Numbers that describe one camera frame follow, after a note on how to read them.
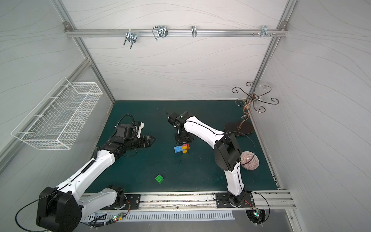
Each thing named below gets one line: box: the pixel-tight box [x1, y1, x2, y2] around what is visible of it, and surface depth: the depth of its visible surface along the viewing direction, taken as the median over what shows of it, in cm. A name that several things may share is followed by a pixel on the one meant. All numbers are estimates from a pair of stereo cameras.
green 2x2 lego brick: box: [155, 174, 165, 185], surface depth 80 cm
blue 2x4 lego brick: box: [173, 145, 185, 154], surface depth 90 cm
